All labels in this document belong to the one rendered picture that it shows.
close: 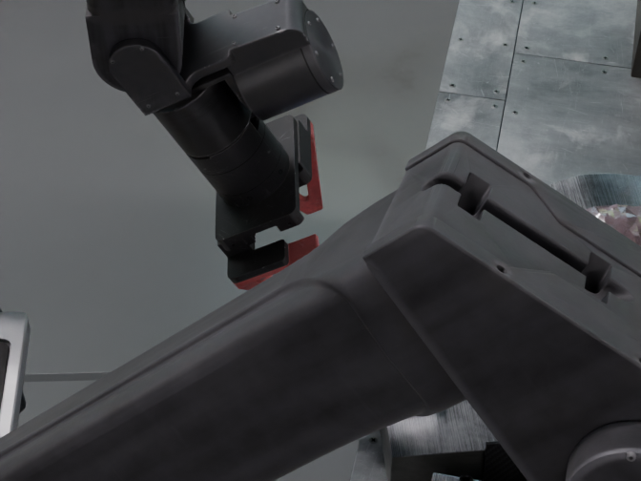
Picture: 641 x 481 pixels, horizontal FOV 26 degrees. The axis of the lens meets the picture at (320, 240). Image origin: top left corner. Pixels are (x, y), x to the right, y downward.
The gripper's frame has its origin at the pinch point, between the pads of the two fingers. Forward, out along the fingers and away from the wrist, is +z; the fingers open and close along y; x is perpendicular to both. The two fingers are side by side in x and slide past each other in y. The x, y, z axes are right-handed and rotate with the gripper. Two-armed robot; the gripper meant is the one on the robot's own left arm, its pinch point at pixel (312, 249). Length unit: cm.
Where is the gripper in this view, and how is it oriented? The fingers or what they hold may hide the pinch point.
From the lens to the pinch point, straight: 106.7
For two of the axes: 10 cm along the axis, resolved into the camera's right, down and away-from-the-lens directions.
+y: -0.3, -7.4, 6.8
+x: -8.9, 3.3, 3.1
